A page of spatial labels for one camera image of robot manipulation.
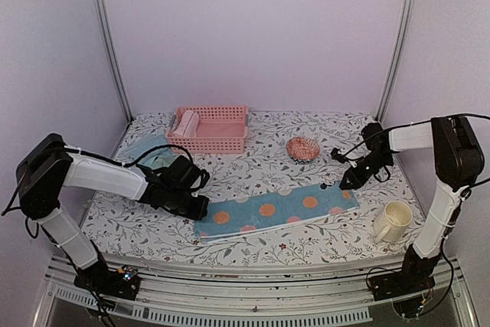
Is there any pink perforated plastic basket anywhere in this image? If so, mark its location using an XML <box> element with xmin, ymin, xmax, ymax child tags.
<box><xmin>165</xmin><ymin>106</ymin><xmax>248</xmax><ymax>154</ymax></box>

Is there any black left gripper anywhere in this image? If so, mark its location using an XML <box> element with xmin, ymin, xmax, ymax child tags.
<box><xmin>166</xmin><ymin>187</ymin><xmax>209</xmax><ymax>221</ymax></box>

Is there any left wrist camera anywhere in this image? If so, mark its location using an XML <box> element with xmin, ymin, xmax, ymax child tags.
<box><xmin>192</xmin><ymin>169</ymin><xmax>211</xmax><ymax>191</ymax></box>

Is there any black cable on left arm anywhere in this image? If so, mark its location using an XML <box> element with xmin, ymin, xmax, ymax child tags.
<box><xmin>2</xmin><ymin>144</ymin><xmax>196</xmax><ymax>217</ymax></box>

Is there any blue patterned towel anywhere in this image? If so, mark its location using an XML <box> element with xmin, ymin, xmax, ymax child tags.
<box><xmin>194</xmin><ymin>182</ymin><xmax>360</xmax><ymax>243</ymax></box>

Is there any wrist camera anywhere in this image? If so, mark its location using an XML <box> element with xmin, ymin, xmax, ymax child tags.
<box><xmin>192</xmin><ymin>169</ymin><xmax>211</xmax><ymax>191</ymax></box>
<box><xmin>330</xmin><ymin>148</ymin><xmax>349</xmax><ymax>163</ymax></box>

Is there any red patterned bowl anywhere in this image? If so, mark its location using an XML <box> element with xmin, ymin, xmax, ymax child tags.
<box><xmin>286</xmin><ymin>137</ymin><xmax>320</xmax><ymax>164</ymax></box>

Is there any left aluminium corner post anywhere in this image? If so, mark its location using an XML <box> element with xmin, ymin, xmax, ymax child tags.
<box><xmin>93</xmin><ymin>0</ymin><xmax>134</xmax><ymax>124</ymax></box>

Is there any black cable at left base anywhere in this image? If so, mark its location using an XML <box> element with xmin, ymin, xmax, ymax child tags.
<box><xmin>82</xmin><ymin>288</ymin><xmax>119</xmax><ymax>327</ymax></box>

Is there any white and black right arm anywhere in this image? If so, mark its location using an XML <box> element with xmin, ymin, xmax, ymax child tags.
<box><xmin>330</xmin><ymin>113</ymin><xmax>489</xmax><ymax>260</ymax></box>

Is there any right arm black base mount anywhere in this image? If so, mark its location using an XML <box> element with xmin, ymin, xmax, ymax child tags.
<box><xmin>366</xmin><ymin>245</ymin><xmax>443</xmax><ymax>319</ymax></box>

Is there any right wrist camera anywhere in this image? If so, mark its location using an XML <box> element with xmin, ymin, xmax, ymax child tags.
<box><xmin>330</xmin><ymin>148</ymin><xmax>349</xmax><ymax>163</ymax></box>

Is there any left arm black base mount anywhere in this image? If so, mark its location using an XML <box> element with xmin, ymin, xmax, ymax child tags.
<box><xmin>74</xmin><ymin>256</ymin><xmax>142</xmax><ymax>300</ymax></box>

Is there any pink towel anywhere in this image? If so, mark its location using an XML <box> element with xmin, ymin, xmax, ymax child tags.
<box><xmin>172</xmin><ymin>110</ymin><xmax>200</xmax><ymax>138</ymax></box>

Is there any cream ceramic mug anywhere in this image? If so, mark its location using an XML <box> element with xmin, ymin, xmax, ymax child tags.
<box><xmin>373</xmin><ymin>201</ymin><xmax>413</xmax><ymax>244</ymax></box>

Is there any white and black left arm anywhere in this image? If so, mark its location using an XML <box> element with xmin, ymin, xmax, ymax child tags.
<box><xmin>15</xmin><ymin>133</ymin><xmax>210</xmax><ymax>292</ymax></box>

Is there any aluminium front rail frame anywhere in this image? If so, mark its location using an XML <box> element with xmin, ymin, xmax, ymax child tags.
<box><xmin>34</xmin><ymin>256</ymin><xmax>480</xmax><ymax>326</ymax></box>

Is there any right aluminium corner post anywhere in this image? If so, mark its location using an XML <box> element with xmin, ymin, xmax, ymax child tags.
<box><xmin>376</xmin><ymin>0</ymin><xmax>415</xmax><ymax>122</ymax></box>

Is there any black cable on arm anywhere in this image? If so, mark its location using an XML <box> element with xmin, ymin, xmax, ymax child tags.
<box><xmin>2</xmin><ymin>144</ymin><xmax>196</xmax><ymax>217</ymax></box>
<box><xmin>336</xmin><ymin>113</ymin><xmax>490</xmax><ymax>190</ymax></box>

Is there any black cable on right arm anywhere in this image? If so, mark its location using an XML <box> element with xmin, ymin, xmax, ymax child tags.
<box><xmin>336</xmin><ymin>113</ymin><xmax>490</xmax><ymax>190</ymax></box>

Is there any plain blue towel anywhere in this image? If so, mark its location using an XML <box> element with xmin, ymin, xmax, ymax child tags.
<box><xmin>119</xmin><ymin>134</ymin><xmax>173</xmax><ymax>168</ymax></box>

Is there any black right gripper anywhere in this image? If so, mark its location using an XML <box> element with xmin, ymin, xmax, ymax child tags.
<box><xmin>341</xmin><ymin>152</ymin><xmax>394</xmax><ymax>190</ymax></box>

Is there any aluminium corner post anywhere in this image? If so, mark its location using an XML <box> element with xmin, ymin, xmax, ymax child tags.
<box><xmin>376</xmin><ymin>0</ymin><xmax>415</xmax><ymax>122</ymax></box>
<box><xmin>93</xmin><ymin>0</ymin><xmax>134</xmax><ymax>124</ymax></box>

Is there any green folded towel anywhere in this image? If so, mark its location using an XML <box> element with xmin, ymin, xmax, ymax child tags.
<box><xmin>149</xmin><ymin>155</ymin><xmax>177</xmax><ymax>170</ymax></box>

